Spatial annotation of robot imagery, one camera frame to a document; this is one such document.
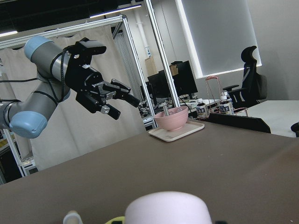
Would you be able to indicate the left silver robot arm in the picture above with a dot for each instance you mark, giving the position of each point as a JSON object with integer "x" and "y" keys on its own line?
{"x": 60, "y": 71}

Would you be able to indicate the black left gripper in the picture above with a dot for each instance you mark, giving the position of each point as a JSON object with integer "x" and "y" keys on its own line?
{"x": 92, "y": 91}

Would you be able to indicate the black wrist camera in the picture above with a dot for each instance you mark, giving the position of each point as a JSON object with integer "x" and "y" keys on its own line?
{"x": 87, "y": 48}

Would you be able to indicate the pink plastic cup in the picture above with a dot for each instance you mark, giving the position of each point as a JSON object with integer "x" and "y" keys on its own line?
{"x": 168, "y": 207}

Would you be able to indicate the beige plastic tray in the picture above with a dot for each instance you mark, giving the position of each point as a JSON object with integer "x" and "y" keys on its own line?
{"x": 169, "y": 136}

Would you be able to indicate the black office chair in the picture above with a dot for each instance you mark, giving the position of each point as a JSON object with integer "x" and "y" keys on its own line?
{"x": 254, "y": 85}

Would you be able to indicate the pink bowl with ice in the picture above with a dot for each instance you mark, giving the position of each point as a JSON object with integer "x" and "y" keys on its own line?
{"x": 177, "y": 118}

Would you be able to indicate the yellow plastic cup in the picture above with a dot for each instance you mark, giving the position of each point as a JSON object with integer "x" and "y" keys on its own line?
{"x": 116, "y": 220}

